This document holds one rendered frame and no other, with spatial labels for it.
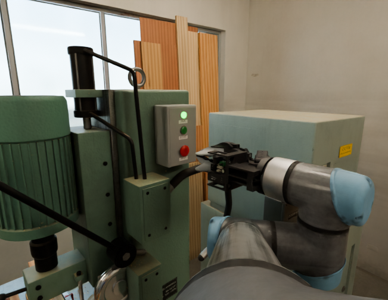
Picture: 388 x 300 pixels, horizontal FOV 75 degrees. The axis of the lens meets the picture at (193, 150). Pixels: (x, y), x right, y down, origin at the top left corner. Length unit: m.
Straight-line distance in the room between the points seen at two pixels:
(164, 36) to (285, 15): 1.23
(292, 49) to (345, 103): 0.73
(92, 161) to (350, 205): 0.54
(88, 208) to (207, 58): 2.07
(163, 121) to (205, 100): 1.85
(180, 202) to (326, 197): 0.50
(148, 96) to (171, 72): 1.65
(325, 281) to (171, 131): 0.44
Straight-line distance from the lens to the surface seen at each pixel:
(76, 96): 0.67
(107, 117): 0.68
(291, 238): 0.44
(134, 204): 0.64
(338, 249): 0.46
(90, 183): 0.68
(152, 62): 2.20
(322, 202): 0.42
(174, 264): 0.90
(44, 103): 0.61
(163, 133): 0.66
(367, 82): 2.48
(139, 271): 0.71
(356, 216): 0.41
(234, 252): 0.22
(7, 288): 1.10
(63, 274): 0.80
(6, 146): 0.62
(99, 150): 0.67
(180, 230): 0.85
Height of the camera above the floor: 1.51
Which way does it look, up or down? 13 degrees down
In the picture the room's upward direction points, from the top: straight up
